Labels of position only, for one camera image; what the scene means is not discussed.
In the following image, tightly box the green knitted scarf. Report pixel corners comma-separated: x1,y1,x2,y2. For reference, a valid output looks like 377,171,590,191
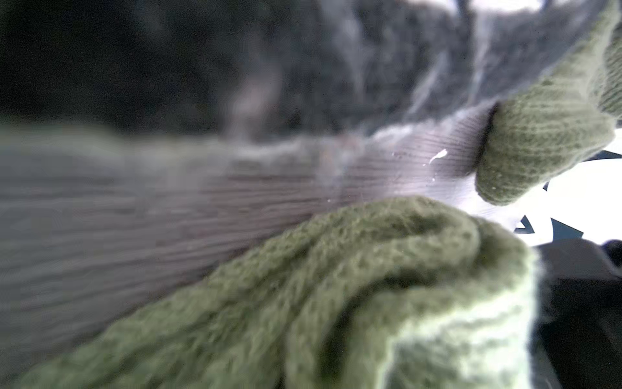
13,197,540,388
476,1,621,206

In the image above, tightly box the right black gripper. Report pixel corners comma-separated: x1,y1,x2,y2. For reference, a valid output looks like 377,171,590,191
532,239,621,388

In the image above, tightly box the houndstooth black white garment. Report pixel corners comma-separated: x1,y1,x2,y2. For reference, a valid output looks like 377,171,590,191
1,1,607,139

